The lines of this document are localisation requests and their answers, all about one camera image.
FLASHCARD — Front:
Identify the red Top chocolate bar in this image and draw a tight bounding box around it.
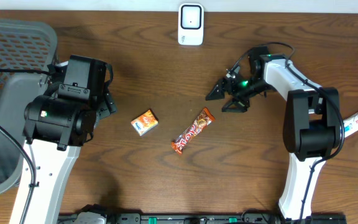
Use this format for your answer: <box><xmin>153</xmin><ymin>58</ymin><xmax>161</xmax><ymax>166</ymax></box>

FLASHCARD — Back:
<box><xmin>171</xmin><ymin>107</ymin><xmax>215</xmax><ymax>154</ymax></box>

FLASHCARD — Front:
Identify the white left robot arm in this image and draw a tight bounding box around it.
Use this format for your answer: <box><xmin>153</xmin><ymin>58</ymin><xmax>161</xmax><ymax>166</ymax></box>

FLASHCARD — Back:
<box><xmin>9</xmin><ymin>55</ymin><xmax>116</xmax><ymax>223</ymax></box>

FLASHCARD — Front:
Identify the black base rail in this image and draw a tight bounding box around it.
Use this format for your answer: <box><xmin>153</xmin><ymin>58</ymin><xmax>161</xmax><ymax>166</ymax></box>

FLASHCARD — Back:
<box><xmin>57</xmin><ymin>205</ymin><xmax>347</xmax><ymax>224</ymax></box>

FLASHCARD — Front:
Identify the black camera cable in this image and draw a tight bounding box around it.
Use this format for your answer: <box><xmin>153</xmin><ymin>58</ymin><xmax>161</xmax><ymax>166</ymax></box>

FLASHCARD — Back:
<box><xmin>0</xmin><ymin>65</ymin><xmax>55</xmax><ymax>224</ymax></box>
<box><xmin>228</xmin><ymin>42</ymin><xmax>346</xmax><ymax>224</ymax></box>

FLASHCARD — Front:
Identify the black right camera cable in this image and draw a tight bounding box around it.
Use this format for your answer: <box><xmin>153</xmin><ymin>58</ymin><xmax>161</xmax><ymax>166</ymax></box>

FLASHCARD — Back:
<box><xmin>228</xmin><ymin>42</ymin><xmax>346</xmax><ymax>224</ymax></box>

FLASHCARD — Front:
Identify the orange small carton box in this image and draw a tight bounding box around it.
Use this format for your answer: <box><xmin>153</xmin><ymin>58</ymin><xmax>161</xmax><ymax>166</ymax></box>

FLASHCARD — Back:
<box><xmin>131</xmin><ymin>110</ymin><xmax>158</xmax><ymax>136</ymax></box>

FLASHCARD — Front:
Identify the white barcode scanner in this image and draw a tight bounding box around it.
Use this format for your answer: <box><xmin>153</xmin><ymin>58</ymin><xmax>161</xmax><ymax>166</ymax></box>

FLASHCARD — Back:
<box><xmin>178</xmin><ymin>3</ymin><xmax>204</xmax><ymax>46</ymax></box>

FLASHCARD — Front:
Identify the grey plastic basket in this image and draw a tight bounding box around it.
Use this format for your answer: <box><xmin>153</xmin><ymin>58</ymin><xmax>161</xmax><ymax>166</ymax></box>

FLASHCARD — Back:
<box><xmin>0</xmin><ymin>19</ymin><xmax>58</xmax><ymax>194</ymax></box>

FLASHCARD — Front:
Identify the white Panadol box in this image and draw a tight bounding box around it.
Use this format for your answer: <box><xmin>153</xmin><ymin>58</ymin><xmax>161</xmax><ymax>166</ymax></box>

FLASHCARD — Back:
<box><xmin>344</xmin><ymin>112</ymin><xmax>358</xmax><ymax>138</ymax></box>

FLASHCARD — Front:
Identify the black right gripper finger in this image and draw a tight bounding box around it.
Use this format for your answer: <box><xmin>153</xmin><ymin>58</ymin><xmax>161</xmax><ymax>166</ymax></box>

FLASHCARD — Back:
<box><xmin>221</xmin><ymin>98</ymin><xmax>250</xmax><ymax>113</ymax></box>
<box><xmin>205</xmin><ymin>78</ymin><xmax>227</xmax><ymax>101</ymax></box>

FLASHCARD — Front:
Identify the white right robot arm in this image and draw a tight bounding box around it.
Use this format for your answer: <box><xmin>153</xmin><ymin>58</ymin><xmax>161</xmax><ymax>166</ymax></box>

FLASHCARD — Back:
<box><xmin>205</xmin><ymin>44</ymin><xmax>345</xmax><ymax>223</ymax></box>

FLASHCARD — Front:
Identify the black left camera cable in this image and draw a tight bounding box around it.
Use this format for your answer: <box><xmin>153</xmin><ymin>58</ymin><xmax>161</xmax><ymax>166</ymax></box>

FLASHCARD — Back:
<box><xmin>0</xmin><ymin>65</ymin><xmax>55</xmax><ymax>224</ymax></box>

